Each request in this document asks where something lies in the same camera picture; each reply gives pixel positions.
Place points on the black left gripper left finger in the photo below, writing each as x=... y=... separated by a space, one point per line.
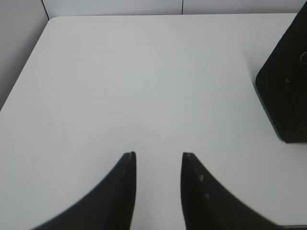
x=109 y=206

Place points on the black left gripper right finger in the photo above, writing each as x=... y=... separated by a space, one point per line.
x=207 y=205

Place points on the black tote bag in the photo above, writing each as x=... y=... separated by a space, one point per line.
x=282 y=82

